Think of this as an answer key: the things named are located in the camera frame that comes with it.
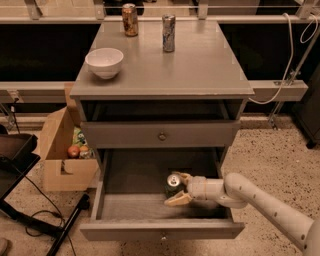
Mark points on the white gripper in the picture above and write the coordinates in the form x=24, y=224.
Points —
x=197, y=187

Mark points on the green soda can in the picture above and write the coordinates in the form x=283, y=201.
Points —
x=173, y=185

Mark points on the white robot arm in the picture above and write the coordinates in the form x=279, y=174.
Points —
x=236, y=191

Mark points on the open grey middle drawer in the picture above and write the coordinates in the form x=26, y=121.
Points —
x=130, y=195

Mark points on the closed grey upper drawer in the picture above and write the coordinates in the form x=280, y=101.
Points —
x=179, y=134

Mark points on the silver blue tall can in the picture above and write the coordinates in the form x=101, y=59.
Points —
x=168, y=32

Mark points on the brown soda can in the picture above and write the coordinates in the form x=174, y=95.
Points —
x=130, y=19

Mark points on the green snack bag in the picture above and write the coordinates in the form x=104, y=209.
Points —
x=78, y=137

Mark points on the red apple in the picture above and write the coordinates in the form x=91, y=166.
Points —
x=73, y=151

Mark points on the cardboard box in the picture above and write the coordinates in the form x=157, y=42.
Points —
x=57, y=140

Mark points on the white ceramic bowl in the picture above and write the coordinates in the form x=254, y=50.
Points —
x=105, y=63

